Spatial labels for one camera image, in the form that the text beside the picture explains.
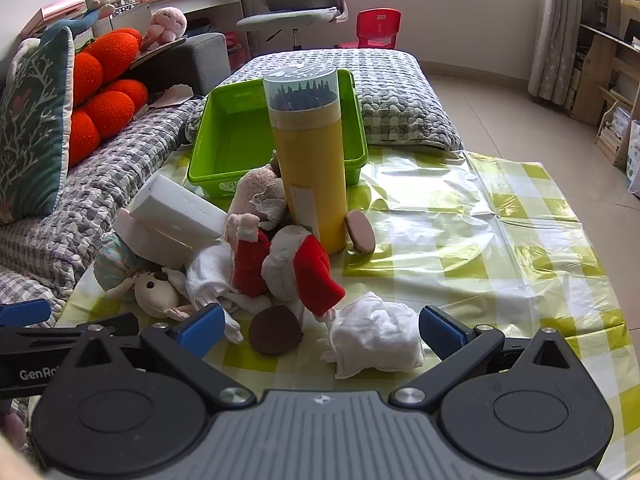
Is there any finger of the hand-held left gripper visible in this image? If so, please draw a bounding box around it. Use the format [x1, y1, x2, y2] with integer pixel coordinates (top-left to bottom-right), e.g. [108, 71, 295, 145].
[0, 299, 140, 344]

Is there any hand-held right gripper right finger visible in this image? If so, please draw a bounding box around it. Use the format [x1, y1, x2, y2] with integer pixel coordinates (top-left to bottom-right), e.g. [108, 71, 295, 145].
[387, 305, 582, 408]

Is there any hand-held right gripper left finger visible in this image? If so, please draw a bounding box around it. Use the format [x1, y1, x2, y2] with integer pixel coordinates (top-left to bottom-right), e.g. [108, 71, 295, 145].
[65, 304, 258, 408]

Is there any white cotton cloth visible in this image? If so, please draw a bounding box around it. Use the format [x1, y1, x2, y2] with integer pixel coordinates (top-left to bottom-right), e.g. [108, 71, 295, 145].
[162, 244, 273, 345]
[318, 291, 425, 380]

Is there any beige dog doll blue bonnet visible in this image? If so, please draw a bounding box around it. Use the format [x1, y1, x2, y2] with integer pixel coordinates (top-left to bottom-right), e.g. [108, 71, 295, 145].
[95, 232, 195, 322]

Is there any pink paper box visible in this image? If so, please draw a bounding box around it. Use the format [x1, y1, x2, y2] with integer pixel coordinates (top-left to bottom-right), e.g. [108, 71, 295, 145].
[114, 208, 198, 270]

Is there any red white santa plush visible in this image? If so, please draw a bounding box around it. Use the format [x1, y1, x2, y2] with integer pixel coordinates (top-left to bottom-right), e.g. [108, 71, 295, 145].
[225, 212, 347, 318]

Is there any white sponge block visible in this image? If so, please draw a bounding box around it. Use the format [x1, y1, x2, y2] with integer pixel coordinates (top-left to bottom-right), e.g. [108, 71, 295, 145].
[131, 174, 228, 247]

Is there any green plastic bin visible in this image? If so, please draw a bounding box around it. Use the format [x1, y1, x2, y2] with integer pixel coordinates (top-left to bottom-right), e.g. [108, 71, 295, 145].
[186, 69, 370, 200]

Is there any green checkered plastic tablecloth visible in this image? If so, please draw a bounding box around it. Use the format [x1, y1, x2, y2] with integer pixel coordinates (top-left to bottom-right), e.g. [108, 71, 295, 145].
[55, 147, 632, 480]

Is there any pink terry cloth plush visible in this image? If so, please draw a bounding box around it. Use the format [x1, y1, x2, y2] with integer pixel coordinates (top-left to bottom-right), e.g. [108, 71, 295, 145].
[228, 152, 291, 232]

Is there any teal tree print pillow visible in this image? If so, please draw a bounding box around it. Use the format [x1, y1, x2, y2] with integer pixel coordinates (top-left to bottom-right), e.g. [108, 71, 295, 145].
[0, 26, 76, 226]

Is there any yellow colored pencil tube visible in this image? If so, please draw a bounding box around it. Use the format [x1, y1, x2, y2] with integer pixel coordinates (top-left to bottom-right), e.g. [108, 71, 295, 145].
[262, 69, 349, 256]

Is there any orange pumpkin cushion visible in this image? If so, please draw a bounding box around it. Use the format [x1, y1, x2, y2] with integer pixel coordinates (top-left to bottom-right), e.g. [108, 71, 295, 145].
[67, 27, 150, 168]

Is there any white scalloped paper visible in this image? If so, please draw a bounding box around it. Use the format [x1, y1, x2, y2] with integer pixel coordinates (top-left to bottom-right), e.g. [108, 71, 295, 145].
[148, 85, 194, 110]

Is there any ottoman with grey quilted cover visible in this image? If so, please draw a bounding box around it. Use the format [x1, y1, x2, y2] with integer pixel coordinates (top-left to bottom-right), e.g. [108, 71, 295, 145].
[185, 50, 463, 152]

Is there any wooden board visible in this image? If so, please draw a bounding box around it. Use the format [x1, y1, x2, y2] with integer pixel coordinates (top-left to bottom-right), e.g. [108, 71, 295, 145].
[129, 37, 187, 70]

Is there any red storage box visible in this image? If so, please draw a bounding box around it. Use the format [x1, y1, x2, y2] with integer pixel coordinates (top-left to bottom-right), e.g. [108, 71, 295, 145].
[224, 30, 249, 68]

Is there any blue long-eared plush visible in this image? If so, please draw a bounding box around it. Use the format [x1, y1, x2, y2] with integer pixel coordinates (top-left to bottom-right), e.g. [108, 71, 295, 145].
[45, 0, 117, 41]

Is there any wooden bookshelf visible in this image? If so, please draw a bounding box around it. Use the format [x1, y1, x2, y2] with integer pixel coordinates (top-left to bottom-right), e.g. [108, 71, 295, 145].
[565, 0, 640, 168]

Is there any pink bunny plush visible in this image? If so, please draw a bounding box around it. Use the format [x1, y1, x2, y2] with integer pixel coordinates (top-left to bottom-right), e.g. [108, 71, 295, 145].
[140, 6, 188, 52]

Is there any red plastic chair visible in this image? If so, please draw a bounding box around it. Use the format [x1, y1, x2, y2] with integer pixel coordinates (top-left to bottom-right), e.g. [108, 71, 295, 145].
[335, 8, 402, 51]

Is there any beige curtain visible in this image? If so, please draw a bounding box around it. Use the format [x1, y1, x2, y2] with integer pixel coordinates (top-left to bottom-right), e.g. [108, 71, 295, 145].
[527, 0, 608, 107]

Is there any grey office chair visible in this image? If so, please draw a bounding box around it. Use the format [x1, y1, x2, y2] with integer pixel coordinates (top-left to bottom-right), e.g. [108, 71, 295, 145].
[236, 0, 351, 52]

